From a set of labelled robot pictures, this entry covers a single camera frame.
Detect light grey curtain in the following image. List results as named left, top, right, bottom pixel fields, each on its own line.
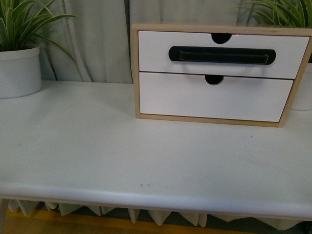
left=39, top=0, right=252, bottom=83

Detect green striped spider plant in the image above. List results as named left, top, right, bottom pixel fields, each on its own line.
left=0, top=0, right=75, bottom=61

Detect black drawer handle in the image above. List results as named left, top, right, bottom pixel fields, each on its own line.
left=168, top=46, right=276, bottom=65

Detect white drawer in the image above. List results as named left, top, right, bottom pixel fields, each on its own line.
left=138, top=31, right=309, bottom=79
left=139, top=72, right=293, bottom=122

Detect white plant pot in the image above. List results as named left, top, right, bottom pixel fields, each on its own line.
left=291, top=63, right=312, bottom=111
left=0, top=47, right=41, bottom=98

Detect wooden drawer cabinet frame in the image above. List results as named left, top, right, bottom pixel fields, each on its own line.
left=132, top=24, right=312, bottom=127

